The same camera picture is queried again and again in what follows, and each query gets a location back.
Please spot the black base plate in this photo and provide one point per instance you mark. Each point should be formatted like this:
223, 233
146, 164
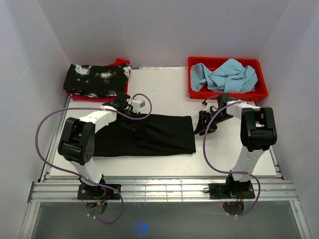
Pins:
87, 192
224, 191

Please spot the red plastic bin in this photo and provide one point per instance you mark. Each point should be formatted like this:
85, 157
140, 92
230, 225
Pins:
212, 63

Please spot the black white patterned folded trousers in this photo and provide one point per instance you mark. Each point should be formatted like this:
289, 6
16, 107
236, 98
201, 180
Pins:
97, 81

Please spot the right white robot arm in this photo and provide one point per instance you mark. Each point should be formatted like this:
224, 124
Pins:
257, 133

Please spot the magenta folded trousers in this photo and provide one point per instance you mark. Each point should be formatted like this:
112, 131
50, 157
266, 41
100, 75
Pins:
82, 98

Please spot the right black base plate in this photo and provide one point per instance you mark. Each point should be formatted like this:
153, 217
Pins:
224, 191

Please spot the light blue trousers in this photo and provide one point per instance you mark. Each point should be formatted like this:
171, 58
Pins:
230, 77

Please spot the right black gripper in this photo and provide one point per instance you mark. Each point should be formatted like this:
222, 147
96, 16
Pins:
201, 124

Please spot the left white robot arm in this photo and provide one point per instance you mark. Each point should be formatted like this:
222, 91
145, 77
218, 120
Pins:
77, 141

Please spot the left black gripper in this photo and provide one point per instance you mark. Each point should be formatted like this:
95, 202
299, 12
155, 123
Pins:
132, 126

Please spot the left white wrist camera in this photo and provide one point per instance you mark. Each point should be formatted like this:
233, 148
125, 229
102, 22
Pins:
137, 104

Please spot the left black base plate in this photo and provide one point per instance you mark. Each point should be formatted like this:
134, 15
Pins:
87, 192

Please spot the aluminium frame rail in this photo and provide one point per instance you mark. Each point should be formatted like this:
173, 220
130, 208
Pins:
165, 208

